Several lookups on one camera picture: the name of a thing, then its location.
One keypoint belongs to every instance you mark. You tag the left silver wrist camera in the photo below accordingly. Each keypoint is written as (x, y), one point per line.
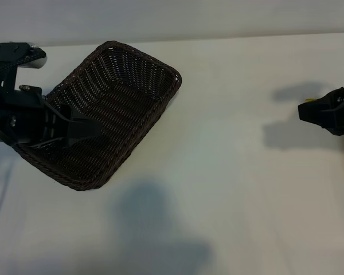
(35, 62)

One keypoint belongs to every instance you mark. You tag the dark brown wicker basket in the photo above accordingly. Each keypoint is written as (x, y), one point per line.
(120, 114)

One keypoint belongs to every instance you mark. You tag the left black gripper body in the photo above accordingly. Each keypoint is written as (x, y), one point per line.
(20, 114)

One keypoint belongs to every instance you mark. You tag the left black camera bracket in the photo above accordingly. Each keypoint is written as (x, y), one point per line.
(8, 51)

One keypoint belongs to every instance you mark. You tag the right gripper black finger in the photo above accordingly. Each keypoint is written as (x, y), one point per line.
(318, 117)
(318, 104)

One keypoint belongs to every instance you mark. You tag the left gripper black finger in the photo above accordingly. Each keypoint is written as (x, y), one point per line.
(70, 117)
(80, 134)

